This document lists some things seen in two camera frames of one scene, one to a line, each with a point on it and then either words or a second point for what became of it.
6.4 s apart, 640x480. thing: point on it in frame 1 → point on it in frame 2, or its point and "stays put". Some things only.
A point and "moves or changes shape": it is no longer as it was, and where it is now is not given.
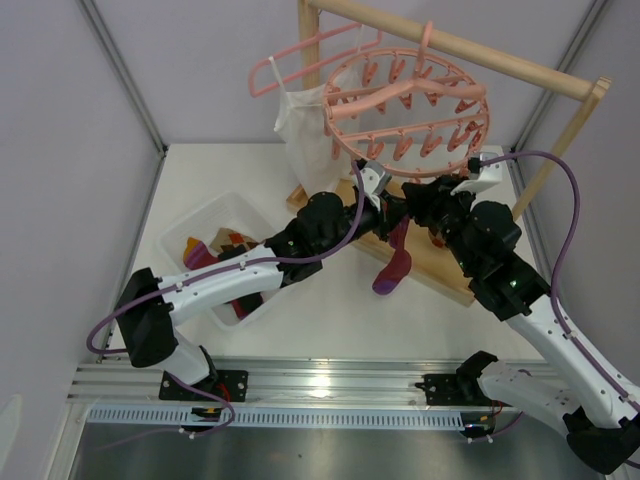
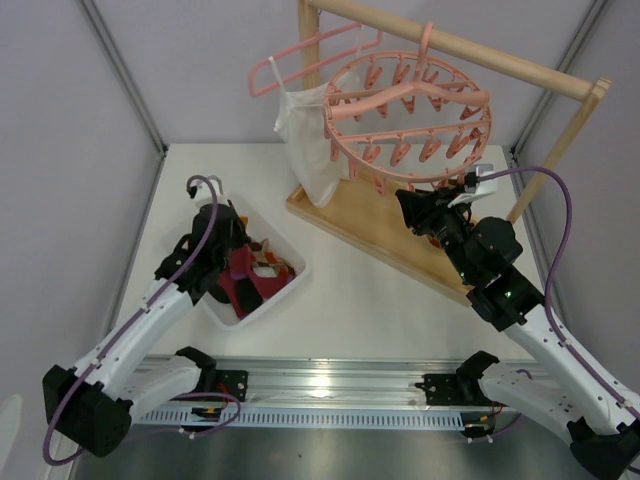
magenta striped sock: [400, 265] moves or changes shape
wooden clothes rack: [428, 262] stays put
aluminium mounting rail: [272, 379] stays put
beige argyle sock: [439, 241] stays put
